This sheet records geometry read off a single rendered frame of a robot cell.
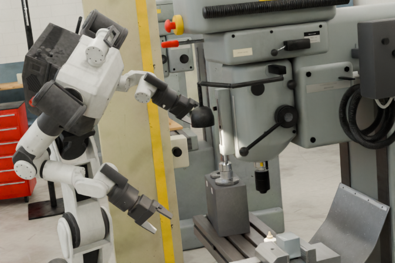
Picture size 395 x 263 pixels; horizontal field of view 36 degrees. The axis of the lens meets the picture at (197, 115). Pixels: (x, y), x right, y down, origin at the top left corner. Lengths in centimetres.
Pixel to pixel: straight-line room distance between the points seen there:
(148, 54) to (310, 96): 184
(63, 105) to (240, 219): 80
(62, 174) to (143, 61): 160
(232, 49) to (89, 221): 95
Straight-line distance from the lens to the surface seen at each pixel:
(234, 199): 225
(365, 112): 208
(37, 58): 204
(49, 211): 605
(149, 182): 370
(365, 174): 215
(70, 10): 1082
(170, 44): 193
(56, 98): 192
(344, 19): 193
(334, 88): 191
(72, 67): 204
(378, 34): 168
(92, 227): 237
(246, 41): 178
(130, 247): 380
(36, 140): 203
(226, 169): 225
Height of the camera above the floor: 180
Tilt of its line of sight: 10 degrees down
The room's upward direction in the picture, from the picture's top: 6 degrees counter-clockwise
